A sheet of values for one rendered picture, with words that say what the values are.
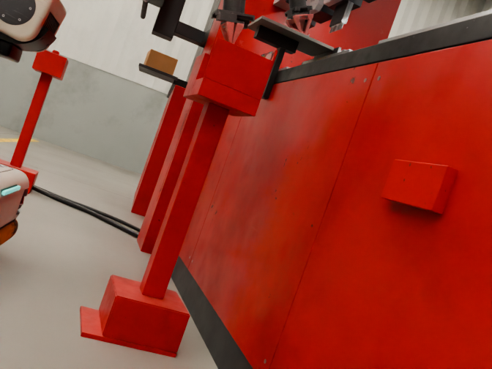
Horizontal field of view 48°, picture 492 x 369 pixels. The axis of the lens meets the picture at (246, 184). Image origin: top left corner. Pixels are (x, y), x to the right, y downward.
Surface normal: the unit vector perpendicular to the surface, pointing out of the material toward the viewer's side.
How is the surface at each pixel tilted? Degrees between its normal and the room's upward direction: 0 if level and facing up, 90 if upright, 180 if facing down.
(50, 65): 90
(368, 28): 90
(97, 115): 90
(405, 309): 90
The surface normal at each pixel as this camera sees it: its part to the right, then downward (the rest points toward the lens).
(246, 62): 0.29, 0.12
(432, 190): -0.90, -0.32
